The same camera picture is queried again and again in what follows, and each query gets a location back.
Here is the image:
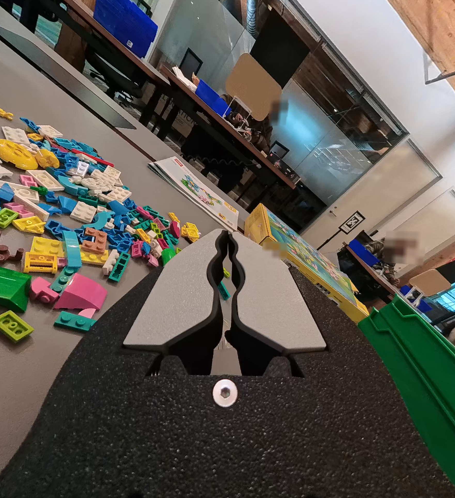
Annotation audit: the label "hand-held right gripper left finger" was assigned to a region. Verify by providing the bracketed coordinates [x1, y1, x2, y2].
[123, 229, 229, 376]

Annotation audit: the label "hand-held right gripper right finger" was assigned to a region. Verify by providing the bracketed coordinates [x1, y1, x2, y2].
[224, 232, 327, 376]

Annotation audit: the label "pile of colourful toy bricks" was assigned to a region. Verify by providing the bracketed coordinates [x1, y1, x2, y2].
[0, 101, 232, 344]

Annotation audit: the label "yellow toy set box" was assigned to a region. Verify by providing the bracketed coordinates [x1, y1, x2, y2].
[244, 203, 370, 323]

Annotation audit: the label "dark boxed set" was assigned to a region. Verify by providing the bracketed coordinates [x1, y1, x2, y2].
[268, 150, 302, 185]

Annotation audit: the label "blue storage bin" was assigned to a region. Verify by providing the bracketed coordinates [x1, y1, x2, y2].
[348, 238, 381, 267]
[93, 0, 159, 59]
[194, 79, 232, 117]

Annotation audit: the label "black white marker tag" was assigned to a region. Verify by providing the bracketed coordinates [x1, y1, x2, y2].
[339, 211, 365, 235]

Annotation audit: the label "flat instruction booklet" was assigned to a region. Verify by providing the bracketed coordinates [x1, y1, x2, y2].
[148, 156, 239, 231]

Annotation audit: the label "small wooden stand board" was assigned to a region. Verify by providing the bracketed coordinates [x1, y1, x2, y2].
[408, 269, 451, 298]
[225, 52, 282, 121]

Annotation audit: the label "green storage bin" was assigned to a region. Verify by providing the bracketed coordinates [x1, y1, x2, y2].
[358, 294, 455, 498]

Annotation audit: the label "long wooden-edged table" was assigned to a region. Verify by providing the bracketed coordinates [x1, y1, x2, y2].
[62, 0, 171, 129]
[159, 64, 302, 203]

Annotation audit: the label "white paper napkins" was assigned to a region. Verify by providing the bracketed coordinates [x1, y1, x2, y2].
[172, 65, 197, 88]

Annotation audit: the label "black table cable cover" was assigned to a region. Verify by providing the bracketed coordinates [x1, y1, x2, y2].
[0, 17, 136, 130]

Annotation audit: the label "black wall screen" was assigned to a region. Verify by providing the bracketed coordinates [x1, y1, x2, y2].
[249, 8, 310, 78]

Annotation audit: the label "silver flexible air duct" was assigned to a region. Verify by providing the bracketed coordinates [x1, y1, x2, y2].
[245, 0, 265, 39]

